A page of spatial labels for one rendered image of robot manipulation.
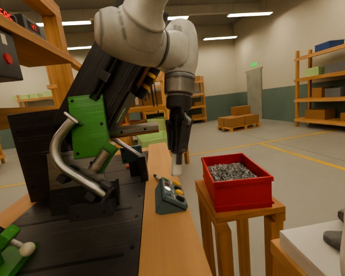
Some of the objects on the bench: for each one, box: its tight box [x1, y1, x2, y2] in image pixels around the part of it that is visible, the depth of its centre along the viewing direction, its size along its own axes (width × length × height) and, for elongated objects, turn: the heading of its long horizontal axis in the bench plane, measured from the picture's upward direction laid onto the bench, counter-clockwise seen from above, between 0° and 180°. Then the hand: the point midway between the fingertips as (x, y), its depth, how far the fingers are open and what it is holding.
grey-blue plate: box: [120, 145, 142, 177], centre depth 88 cm, size 10×2×14 cm, turn 128°
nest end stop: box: [100, 186, 116, 205], centre depth 61 cm, size 4×7×6 cm, turn 38°
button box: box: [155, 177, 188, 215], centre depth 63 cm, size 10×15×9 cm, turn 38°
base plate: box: [5, 151, 148, 276], centre depth 80 cm, size 42×110×2 cm, turn 38°
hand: (176, 164), depth 58 cm, fingers closed
